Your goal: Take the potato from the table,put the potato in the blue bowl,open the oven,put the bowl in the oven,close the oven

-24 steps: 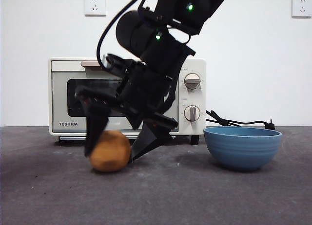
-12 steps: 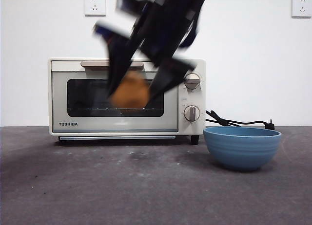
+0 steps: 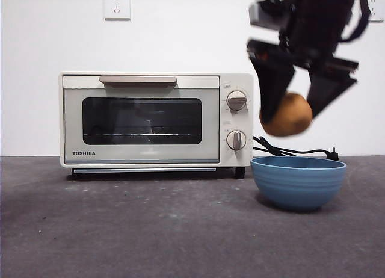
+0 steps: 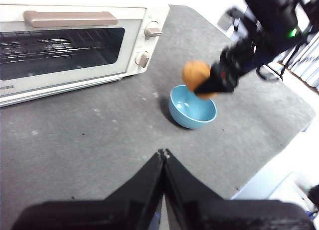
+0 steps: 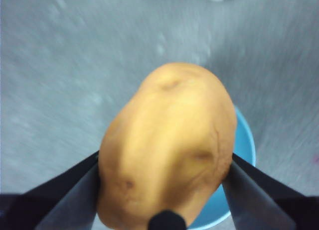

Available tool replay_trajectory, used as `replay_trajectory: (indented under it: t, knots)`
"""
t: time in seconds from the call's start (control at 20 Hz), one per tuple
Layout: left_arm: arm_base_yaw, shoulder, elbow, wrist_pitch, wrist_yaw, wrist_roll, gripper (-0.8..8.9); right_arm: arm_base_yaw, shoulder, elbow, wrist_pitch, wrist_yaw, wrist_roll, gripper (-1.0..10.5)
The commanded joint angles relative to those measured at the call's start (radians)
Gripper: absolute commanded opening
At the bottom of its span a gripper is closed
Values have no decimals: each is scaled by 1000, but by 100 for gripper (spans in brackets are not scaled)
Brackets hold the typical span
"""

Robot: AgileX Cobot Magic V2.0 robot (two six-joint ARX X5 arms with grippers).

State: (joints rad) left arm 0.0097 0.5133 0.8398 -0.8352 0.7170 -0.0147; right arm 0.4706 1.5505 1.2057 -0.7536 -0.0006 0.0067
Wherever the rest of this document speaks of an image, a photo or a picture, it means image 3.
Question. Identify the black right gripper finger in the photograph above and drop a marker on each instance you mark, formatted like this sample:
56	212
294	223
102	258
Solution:
326	91
272	85

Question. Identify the brown potato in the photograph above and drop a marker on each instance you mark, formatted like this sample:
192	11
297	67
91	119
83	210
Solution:
291	118

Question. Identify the blue ribbed bowl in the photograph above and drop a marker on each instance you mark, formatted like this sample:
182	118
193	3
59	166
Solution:
297	184

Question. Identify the beige oven knob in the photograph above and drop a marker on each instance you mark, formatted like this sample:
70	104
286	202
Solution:
236	140
237	101

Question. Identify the cream toaster oven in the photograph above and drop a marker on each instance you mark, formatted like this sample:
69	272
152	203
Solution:
237	121

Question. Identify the metal crumb tray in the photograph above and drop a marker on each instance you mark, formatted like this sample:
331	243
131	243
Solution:
144	170

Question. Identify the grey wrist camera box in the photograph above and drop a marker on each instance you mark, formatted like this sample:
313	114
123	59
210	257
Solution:
267	13

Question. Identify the white wall socket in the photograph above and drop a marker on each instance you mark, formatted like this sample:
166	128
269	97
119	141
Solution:
117	7
377	16

